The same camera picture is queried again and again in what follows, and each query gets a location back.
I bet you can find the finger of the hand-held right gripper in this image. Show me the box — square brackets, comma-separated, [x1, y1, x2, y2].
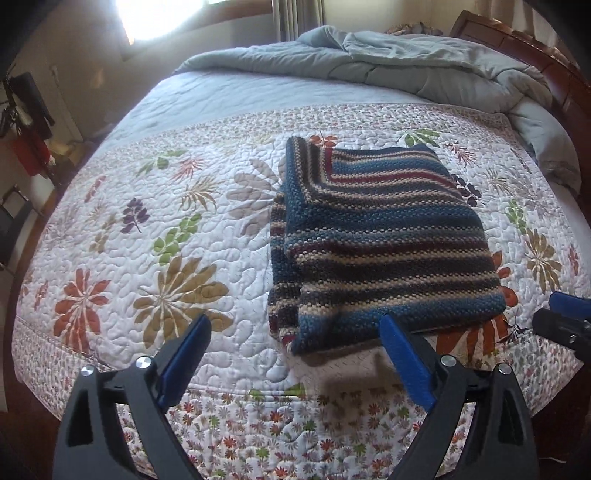
[532, 291, 591, 363]

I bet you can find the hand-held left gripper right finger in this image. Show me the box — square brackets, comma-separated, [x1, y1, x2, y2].
[379, 314, 539, 480]

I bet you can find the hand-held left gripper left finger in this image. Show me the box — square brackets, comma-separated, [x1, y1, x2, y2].
[53, 314, 213, 480]

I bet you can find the striped knitted sweater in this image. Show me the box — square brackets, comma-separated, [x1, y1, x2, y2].
[267, 136, 508, 356]

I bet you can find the floral quilted bedspread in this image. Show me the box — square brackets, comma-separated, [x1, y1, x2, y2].
[11, 69, 585, 480]

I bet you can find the wooden headboard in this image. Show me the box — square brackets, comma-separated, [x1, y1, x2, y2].
[450, 10, 591, 185]

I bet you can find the black chair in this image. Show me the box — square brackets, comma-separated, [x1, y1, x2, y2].
[0, 185, 35, 273]

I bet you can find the red hanging garment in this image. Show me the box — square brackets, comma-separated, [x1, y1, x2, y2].
[11, 136, 51, 177]

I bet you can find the grey comforter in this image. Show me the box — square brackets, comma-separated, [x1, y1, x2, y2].
[173, 25, 583, 195]

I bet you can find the black hanging garment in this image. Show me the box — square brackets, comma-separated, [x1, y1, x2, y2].
[8, 71, 55, 140]

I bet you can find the coat rack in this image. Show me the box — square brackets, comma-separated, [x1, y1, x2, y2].
[0, 71, 56, 178]

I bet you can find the patterned pillow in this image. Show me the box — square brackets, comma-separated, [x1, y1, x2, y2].
[383, 23, 444, 37]

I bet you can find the bright window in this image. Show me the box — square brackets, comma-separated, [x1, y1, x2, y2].
[113, 0, 273, 44]

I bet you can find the beige curtain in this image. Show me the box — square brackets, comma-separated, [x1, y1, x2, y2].
[272, 0, 326, 44]

